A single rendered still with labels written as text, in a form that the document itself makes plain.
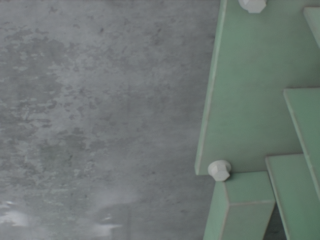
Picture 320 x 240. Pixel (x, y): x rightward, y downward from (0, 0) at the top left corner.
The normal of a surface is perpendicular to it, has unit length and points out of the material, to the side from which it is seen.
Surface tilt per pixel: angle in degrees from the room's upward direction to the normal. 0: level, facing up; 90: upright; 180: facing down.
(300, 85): 0
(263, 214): 0
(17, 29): 0
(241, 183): 90
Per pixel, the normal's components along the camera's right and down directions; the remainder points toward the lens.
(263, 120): 0.12, 0.72
